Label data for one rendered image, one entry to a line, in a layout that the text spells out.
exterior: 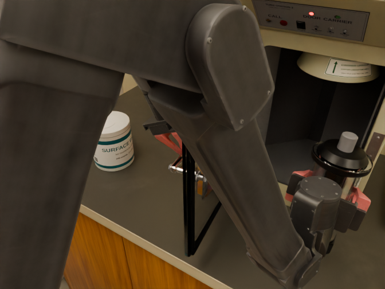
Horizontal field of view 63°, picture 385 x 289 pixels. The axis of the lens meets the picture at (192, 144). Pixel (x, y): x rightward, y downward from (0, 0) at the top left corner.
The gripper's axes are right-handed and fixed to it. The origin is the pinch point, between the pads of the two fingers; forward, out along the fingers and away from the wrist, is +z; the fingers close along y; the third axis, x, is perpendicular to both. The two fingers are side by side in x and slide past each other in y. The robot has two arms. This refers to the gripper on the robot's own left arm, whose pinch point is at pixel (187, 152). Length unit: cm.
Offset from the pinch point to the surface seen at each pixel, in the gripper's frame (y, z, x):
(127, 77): 77, -5, -71
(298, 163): -10.0, 25.8, -30.4
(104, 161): 40.0, 5.4, -9.0
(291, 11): -23.1, -17.5, -14.0
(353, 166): -28.9, 9.7, -5.5
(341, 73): -27.3, -1.4, -22.6
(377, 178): -27, 43, -44
